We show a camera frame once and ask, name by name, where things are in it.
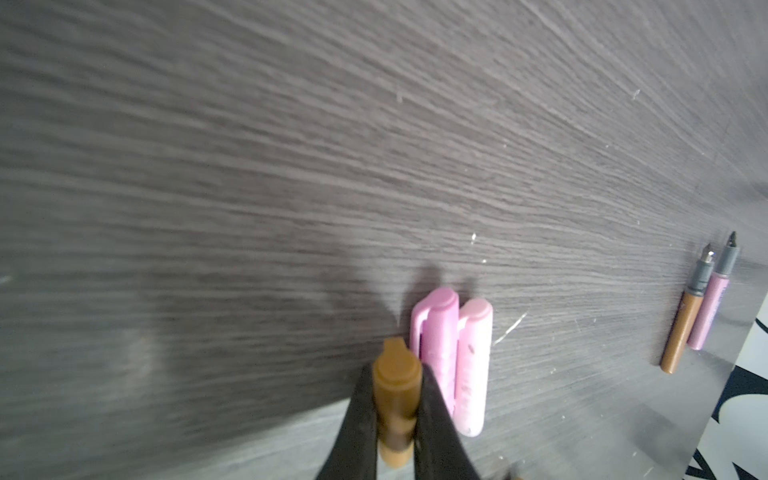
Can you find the pink pen purple cap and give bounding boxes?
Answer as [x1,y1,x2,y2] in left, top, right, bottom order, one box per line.
[687,231,740,351]

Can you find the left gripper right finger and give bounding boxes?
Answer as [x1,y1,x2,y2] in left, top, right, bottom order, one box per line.
[414,365,480,480]

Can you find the ochre pen cap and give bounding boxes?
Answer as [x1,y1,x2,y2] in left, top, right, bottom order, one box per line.
[372,337,423,469]

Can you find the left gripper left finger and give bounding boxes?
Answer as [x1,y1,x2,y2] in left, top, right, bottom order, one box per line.
[316,364,378,480]

